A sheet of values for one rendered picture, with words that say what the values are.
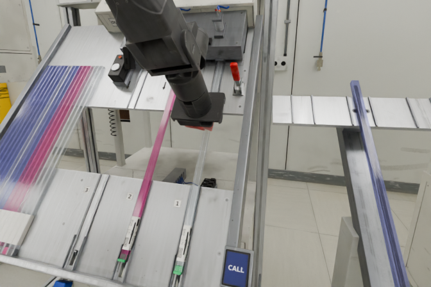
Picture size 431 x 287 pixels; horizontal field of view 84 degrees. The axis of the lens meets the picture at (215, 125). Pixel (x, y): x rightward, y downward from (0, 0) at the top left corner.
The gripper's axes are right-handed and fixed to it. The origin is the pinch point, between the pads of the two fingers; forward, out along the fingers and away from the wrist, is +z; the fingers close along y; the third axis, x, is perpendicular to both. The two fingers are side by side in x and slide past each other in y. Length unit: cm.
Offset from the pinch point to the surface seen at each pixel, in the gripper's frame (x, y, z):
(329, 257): 20, -52, 123
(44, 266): 32.6, 26.0, -1.4
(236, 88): -11.4, -5.3, 0.4
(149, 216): 20.8, 8.8, 0.8
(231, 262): 25.9, -9.4, -3.7
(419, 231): 3, -85, 92
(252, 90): -10.5, -9.4, -0.3
